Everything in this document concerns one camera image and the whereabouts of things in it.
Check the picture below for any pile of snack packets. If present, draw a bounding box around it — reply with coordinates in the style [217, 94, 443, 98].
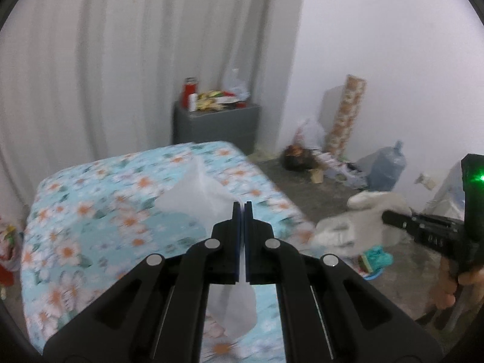
[197, 90, 246, 111]

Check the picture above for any red thermos flask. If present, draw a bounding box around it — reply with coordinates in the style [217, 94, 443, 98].
[182, 77, 198, 110]

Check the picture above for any tile-patterned paper roll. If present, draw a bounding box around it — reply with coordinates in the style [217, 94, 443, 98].
[326, 75, 367, 157]

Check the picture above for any red plastic bag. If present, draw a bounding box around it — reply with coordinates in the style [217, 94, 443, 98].
[0, 215, 21, 299]

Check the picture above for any green plastic bag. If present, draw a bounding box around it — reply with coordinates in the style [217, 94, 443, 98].
[359, 246, 394, 273]

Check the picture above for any white plastic shopping bag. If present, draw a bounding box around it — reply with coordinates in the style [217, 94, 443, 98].
[296, 118, 326, 152]

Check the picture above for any white sheet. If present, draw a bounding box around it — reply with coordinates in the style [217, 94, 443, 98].
[312, 191, 413, 258]

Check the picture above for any clear plastic bag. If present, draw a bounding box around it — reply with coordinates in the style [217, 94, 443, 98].
[222, 69, 250, 101]

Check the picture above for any empty blue water jug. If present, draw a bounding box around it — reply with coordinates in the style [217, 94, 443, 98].
[368, 141, 407, 191]

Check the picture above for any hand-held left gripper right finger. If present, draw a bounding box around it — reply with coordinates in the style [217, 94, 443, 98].
[244, 201, 444, 363]

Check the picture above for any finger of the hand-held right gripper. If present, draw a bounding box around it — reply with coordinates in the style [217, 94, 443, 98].
[381, 210, 464, 254]

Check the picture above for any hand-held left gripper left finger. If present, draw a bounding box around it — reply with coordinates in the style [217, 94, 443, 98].
[42, 201, 243, 363]

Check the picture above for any labelled blue water jug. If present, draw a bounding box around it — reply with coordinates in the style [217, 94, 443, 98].
[431, 159, 466, 214]

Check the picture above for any translucent white plastic bag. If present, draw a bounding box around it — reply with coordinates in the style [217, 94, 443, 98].
[154, 155, 258, 339]

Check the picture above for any wall socket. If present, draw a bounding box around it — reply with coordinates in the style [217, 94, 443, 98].
[415, 173, 436, 190]

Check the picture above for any grey cabinet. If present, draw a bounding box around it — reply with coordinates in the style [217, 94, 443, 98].
[173, 101, 261, 155]

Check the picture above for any white curtain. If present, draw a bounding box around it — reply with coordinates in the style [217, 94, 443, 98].
[0, 0, 307, 212]

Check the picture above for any white printed carton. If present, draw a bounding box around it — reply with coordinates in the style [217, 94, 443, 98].
[318, 151, 369, 190]

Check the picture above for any floral light blue blanket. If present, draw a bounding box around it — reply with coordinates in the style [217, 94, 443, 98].
[21, 141, 316, 363]

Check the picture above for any black bag with items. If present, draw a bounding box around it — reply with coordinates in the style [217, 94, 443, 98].
[282, 144, 318, 172]

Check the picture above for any person's right hand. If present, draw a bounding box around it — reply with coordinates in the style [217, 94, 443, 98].
[431, 255, 484, 311]

